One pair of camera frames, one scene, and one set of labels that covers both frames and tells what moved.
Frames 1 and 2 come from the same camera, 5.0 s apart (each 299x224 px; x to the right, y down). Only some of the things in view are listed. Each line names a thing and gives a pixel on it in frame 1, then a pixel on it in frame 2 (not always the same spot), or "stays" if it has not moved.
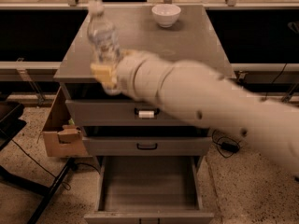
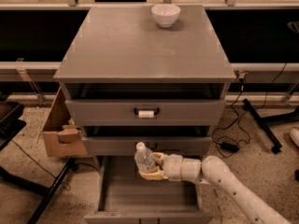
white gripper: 132,74 -> 172,167
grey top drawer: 119,113 stays
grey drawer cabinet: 117,126 stays
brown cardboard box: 63,138 stays
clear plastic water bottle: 104,35 -> 145,158
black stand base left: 10,123 stays
